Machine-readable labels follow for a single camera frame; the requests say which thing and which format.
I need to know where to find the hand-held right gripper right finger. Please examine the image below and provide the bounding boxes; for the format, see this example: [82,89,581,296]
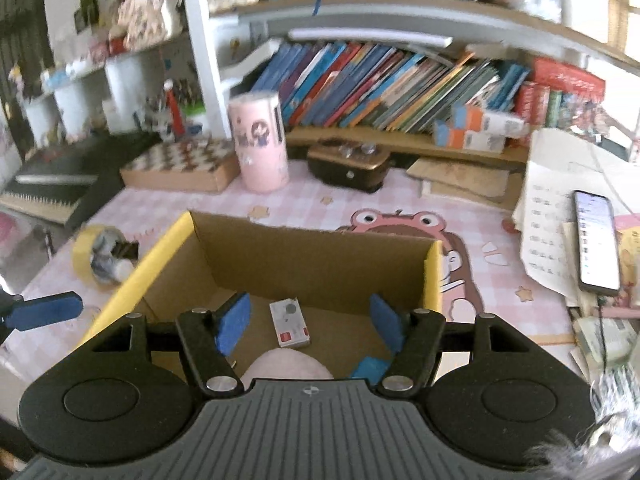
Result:
[369,293,546,395]

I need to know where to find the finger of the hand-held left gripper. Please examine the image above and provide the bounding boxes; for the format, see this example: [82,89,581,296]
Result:
[0,287,84,346]

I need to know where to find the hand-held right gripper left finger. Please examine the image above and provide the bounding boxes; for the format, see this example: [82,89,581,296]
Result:
[75,291,252,395]

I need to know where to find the white charger plug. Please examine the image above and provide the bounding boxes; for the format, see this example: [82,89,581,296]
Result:
[269,298,312,349]

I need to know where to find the pink plush toy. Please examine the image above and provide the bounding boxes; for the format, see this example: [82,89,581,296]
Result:
[240,349,335,381]

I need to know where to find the yellow tape roll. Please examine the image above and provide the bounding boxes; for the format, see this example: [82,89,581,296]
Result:
[71,225,142,288]

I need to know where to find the small clear bottle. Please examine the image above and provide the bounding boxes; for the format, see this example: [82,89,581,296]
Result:
[91,230,138,281]

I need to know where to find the yellow cardboard box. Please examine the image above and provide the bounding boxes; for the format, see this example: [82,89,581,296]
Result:
[75,210,445,386]

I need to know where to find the pink checkered desktop tablecloth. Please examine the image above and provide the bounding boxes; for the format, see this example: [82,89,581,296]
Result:
[0,160,601,391]

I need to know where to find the black keyboard piano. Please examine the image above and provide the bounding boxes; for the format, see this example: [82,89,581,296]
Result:
[0,132,161,226]

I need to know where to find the golden brown music box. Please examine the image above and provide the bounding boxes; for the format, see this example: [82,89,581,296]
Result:
[306,141,392,194]

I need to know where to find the flat wooden boards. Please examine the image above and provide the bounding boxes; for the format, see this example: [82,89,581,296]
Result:
[406,156,523,204]

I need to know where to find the pink cylindrical container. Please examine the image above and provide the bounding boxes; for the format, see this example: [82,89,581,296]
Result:
[228,91,290,193]

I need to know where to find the wooden chessboard box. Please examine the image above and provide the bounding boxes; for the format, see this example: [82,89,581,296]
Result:
[120,137,241,193]

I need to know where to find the stack of white paper sheets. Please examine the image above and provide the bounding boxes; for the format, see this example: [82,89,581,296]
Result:
[512,129,640,306]

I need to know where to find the white jar green label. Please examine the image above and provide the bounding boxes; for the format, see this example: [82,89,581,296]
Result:
[185,107,207,136]

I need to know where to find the stack of booklets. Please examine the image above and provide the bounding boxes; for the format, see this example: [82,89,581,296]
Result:
[565,300,640,386]

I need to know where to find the pen holder with pens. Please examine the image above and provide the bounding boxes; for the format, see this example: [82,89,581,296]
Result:
[132,80,201,136]

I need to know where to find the black smartphone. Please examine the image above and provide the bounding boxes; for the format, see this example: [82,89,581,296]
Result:
[572,190,622,295]

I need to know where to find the row of colourful books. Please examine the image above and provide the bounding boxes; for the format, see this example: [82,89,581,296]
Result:
[250,40,531,133]

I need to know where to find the grey furry microphone cover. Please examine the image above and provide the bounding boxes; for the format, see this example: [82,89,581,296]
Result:
[525,410,640,480]

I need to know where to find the white shelf unit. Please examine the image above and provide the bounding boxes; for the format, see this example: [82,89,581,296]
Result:
[20,0,640,171]

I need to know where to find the thick red dictionary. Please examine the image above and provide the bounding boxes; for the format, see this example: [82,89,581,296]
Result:
[515,57,606,128]

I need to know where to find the floral paper figure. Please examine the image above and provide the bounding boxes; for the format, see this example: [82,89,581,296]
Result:
[117,0,182,51]

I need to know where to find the black charging cable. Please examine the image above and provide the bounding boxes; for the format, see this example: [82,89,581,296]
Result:
[595,294,611,376]

